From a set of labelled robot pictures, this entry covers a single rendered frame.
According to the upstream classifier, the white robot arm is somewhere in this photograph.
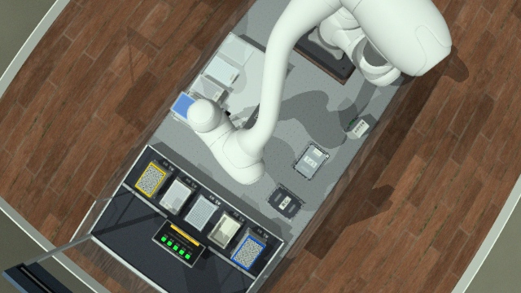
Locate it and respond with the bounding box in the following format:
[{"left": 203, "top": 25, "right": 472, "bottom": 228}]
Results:
[{"left": 187, "top": 0, "right": 452, "bottom": 185}]

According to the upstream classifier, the white ready button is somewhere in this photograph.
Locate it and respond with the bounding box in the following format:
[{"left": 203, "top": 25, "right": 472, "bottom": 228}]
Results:
[{"left": 342, "top": 117, "right": 369, "bottom": 140}]

